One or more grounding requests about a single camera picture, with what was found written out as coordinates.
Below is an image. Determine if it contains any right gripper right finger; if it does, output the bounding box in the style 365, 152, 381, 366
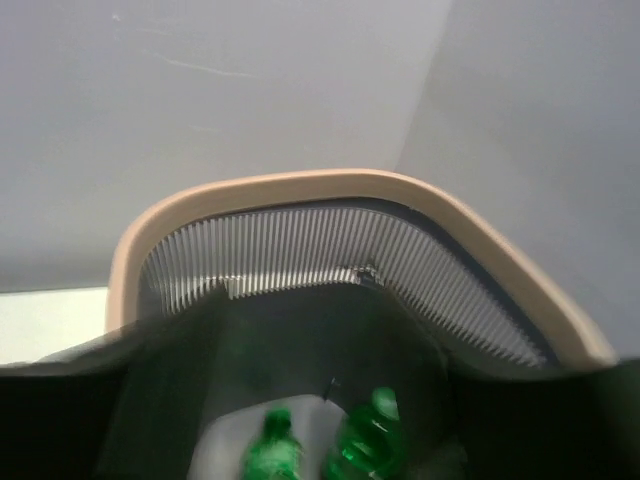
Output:
448, 358, 639, 479

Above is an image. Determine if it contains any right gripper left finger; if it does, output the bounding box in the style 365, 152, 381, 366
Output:
1, 319, 218, 479

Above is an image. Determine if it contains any green plastic bottle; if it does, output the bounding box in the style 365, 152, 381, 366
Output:
322, 387, 406, 479
239, 407, 304, 480

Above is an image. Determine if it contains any grey mesh waste bin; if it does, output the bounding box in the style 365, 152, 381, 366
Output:
106, 169, 616, 479

